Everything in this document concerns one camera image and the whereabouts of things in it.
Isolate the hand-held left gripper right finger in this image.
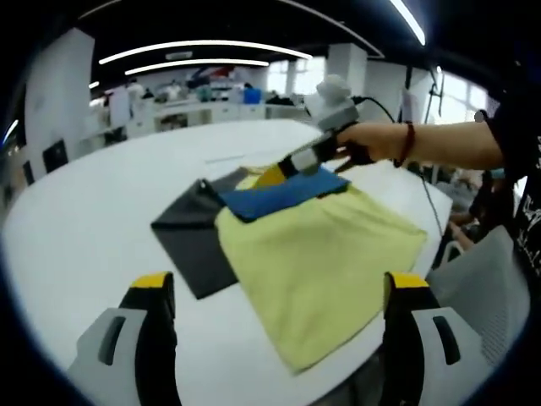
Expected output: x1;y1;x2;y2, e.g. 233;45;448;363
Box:
383;273;491;406

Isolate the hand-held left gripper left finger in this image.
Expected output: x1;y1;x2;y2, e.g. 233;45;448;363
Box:
67;272;183;406

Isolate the yellow blue grey garment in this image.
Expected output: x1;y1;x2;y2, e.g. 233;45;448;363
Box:
150;162;428;376

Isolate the person's right hand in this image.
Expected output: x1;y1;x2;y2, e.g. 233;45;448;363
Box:
337;122;403;164

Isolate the narrow white pillar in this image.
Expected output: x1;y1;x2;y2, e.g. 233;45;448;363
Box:
327;41;369;98

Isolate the grey mesh office chair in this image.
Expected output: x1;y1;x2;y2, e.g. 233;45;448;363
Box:
426;223;532;369

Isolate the black stand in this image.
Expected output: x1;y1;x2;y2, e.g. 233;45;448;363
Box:
424;63;445;115

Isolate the white counter with cabinets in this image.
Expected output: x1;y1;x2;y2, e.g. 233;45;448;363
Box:
88;101;305;140

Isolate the straight ceiling light strip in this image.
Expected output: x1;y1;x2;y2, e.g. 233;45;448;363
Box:
388;0;426;46

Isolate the short curved ceiling light strip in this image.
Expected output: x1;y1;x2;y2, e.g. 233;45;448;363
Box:
125;58;271;76

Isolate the long curved ceiling light strip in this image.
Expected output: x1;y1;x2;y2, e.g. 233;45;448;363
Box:
98;40;314;65

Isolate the person's black printed shirt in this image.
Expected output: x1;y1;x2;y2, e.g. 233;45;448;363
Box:
485;96;541;280

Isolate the black cabinet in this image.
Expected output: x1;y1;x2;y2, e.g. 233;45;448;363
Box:
41;138;69;173

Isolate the wide white square pillar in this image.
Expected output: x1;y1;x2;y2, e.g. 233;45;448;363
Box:
25;27;96;170

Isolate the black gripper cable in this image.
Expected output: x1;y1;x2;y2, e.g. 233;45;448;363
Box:
352;96;449;238

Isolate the red bead bracelet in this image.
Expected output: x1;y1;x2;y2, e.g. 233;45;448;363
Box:
392;121;418;168

